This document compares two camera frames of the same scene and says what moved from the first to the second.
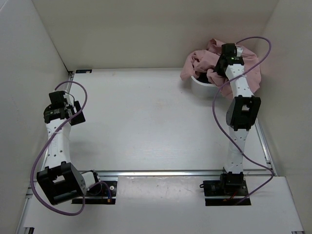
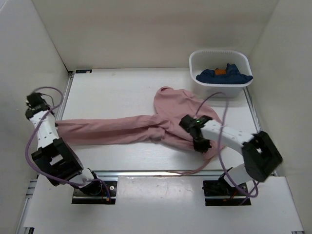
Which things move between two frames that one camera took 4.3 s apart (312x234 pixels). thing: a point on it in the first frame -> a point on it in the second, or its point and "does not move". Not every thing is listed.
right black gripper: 218,69 -> 203,148
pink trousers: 205,61 -> 173,106
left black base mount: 104,192 does not move
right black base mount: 230,184 does not move
